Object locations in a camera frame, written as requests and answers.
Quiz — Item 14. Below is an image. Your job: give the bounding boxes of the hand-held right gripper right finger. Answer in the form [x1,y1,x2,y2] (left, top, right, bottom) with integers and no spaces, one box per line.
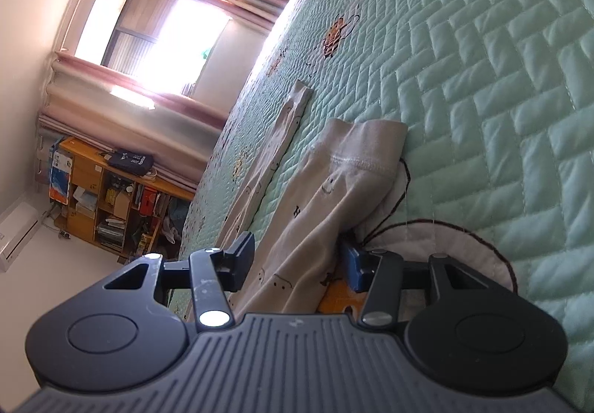
[339,242,493,329]

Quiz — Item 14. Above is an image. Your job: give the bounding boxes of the dark blue hanging bag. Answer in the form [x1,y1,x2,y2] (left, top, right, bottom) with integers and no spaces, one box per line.
[109,148,155,175]

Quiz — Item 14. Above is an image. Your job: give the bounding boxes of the beige printed pants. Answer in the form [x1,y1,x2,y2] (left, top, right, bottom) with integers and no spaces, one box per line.
[216,79,409,314]

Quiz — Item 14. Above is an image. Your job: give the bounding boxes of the wooden bookshelf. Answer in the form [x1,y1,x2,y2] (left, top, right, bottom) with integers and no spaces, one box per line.
[46,137,196,263]

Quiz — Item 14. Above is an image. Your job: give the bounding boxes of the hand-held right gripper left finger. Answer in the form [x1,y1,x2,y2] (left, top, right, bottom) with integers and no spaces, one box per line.
[104,231,256,331]

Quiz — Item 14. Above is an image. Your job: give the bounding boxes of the window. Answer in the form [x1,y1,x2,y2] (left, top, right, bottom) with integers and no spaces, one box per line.
[74,0,231,99]

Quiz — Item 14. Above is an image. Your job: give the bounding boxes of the green quilted bee bedspread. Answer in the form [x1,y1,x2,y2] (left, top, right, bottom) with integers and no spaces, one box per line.
[172,0,594,395]

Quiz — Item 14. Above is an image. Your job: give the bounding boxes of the white air conditioner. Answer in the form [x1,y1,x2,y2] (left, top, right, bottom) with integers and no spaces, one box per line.
[0,202,40,273]

